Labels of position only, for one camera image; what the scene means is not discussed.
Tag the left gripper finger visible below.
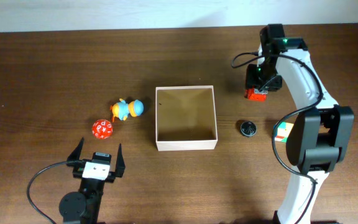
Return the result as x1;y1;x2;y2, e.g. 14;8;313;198
67;138;85;167
115;144;126;178

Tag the red toy car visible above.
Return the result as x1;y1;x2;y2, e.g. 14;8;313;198
244;88;267;101

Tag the multicolour puzzle cube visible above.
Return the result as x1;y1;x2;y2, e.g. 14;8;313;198
275;122;293;142

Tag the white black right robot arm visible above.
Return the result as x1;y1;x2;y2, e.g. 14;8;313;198
245;24;354;223

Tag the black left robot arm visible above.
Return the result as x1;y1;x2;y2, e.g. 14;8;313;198
59;138;126;224

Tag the red letter polyhedral die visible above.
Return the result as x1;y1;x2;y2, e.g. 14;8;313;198
92;119;113;139

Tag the black round cap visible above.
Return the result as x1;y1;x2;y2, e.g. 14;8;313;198
240;121;257;138

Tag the orange blue duck toy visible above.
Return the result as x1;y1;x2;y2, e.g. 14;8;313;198
109;98;144;122

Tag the beige open cardboard box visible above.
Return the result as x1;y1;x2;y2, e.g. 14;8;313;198
155;85;218;152

